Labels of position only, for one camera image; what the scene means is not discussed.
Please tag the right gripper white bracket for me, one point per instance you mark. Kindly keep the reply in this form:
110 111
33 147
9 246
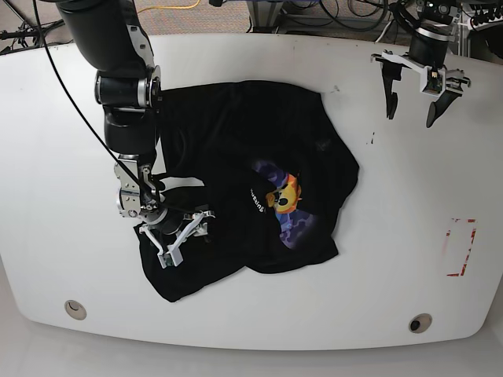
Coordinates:
170 230

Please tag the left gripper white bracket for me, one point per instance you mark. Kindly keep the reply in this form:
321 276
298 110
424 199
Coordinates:
424 51

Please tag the black graphic T-shirt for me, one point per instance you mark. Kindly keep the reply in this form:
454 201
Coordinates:
271 166

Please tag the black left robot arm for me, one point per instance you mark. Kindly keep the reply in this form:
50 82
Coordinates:
431 31

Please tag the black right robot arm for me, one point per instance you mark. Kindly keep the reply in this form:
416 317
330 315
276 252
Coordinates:
127 86

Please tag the white power strip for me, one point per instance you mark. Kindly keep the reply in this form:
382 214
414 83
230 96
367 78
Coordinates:
483 21

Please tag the red tape rectangle marking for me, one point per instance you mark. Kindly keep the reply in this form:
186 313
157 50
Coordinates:
457 246

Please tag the left table grommet hole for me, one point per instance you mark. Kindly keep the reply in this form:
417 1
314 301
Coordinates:
75 310

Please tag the table grommet hole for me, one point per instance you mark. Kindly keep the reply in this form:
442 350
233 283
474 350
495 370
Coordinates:
75 310
420 323

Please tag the right table grommet hole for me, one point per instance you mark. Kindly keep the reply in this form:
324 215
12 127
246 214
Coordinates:
420 323

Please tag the black tripod legs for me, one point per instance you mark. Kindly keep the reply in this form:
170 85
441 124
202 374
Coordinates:
27 36

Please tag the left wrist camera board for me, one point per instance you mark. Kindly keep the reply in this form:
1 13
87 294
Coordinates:
432 81

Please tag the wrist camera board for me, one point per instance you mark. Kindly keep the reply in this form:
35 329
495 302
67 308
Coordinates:
432 81
170 258

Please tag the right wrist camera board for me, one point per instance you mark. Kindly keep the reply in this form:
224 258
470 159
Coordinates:
170 258

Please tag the aluminium frame stand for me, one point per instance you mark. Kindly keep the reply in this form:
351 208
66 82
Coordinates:
264 16

